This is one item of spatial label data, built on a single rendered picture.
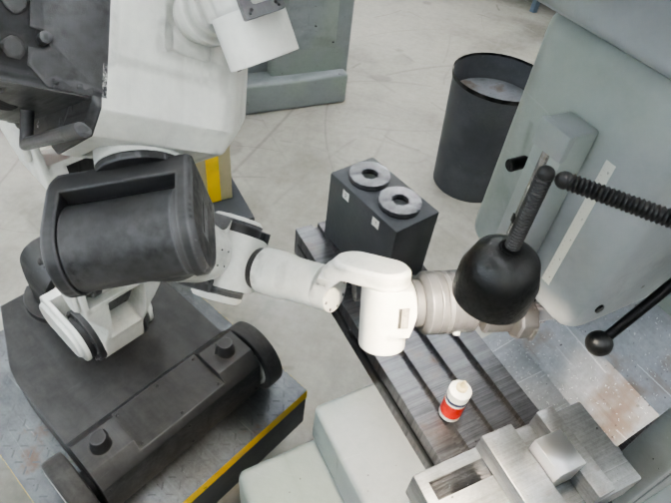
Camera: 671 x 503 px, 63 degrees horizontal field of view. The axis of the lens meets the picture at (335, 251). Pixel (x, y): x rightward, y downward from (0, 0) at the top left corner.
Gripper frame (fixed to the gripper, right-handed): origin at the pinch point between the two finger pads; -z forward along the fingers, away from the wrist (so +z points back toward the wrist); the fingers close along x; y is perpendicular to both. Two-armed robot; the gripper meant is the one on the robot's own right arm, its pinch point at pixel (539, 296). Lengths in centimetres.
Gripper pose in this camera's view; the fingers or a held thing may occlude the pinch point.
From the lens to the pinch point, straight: 83.9
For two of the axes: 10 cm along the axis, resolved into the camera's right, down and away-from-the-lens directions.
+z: -9.8, 0.3, -1.7
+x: -1.4, -7.2, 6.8
